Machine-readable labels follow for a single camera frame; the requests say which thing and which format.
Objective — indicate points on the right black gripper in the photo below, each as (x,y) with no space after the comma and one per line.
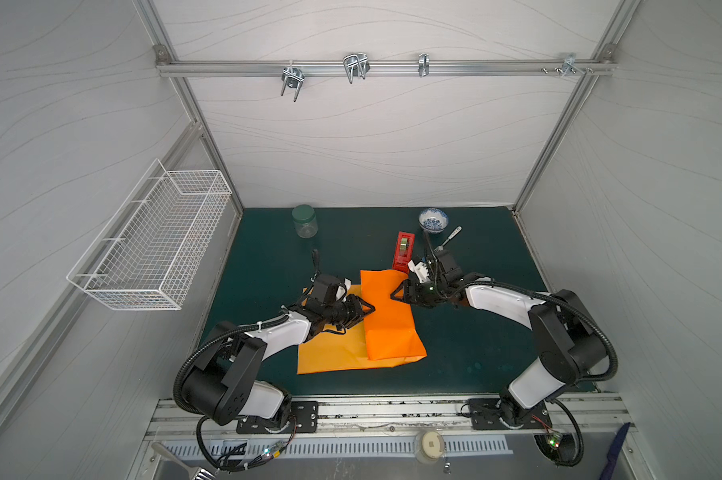
(415,291)

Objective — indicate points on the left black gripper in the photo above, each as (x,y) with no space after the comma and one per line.
(353,303)

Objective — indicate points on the orange wrapping paper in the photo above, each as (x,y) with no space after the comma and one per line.
(385,339)

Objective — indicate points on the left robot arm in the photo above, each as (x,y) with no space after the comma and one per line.
(219,380)

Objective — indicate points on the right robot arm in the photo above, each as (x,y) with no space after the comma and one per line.
(571,347)

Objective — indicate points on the red tape dispenser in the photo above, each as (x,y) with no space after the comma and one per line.
(403,251)

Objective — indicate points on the silver fork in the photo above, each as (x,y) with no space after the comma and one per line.
(450,237)

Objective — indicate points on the blue white ceramic bowl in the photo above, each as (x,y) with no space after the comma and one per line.
(433,220)

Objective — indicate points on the green table mat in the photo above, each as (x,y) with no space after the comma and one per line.
(468,351)

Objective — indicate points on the green lid glass jar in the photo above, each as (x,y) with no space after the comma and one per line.
(305,221)

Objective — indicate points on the round white puck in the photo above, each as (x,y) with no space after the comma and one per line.
(429,447)

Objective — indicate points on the middle metal clamp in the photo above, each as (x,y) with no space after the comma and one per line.
(356,65)

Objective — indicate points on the metal clamp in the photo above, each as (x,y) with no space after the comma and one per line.
(356,65)
(293,79)

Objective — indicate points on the left metal clamp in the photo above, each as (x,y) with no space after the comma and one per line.
(293,79)

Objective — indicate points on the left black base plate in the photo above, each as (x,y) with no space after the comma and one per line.
(293,416)

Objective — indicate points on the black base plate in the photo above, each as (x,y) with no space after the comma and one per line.
(484,414)
(293,416)

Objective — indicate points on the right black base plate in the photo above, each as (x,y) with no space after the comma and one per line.
(484,414)

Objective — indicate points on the white wire basket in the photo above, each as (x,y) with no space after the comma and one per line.
(146,256)

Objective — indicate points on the aluminium cross rail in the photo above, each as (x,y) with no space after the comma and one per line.
(378,68)

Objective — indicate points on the blue handled tool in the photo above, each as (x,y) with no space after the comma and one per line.
(614,452)

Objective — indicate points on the right metal bracket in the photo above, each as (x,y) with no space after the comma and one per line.
(568,68)

